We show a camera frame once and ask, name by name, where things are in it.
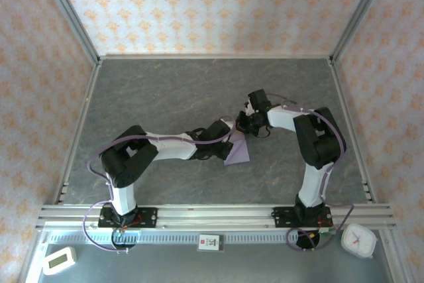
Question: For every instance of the lilac square paper sheet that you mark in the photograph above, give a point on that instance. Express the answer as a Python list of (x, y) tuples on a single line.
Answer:
[(240, 153)]

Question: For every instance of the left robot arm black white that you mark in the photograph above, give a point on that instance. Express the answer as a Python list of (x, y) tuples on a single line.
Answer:
[(129, 160)]

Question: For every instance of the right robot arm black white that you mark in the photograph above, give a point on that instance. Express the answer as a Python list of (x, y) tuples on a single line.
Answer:
[(318, 144)]

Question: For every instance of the white square clock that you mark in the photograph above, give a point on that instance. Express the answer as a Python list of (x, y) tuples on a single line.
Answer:
[(358, 240)]

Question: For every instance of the aluminium table edge bar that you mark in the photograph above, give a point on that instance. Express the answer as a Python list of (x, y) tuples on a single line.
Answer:
[(86, 104), (215, 56), (341, 97)]

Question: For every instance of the white label card red mark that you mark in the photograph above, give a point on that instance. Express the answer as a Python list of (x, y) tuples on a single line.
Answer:
[(210, 242)]

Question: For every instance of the grey metal shelf panel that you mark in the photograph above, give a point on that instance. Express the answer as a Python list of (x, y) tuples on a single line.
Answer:
[(215, 266)]

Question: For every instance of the white digital timer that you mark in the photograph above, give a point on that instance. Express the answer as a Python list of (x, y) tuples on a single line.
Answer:
[(59, 260)]

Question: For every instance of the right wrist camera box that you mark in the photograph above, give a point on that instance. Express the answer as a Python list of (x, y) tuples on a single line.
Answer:
[(248, 107)]

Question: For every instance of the aluminium mounting rail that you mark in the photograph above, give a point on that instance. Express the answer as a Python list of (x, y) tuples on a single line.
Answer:
[(215, 215)]

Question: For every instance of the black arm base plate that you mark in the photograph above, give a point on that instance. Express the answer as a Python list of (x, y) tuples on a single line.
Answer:
[(281, 216), (149, 216)]

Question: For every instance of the aluminium frame post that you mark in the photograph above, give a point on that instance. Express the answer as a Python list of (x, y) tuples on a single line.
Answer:
[(359, 14), (71, 18)]

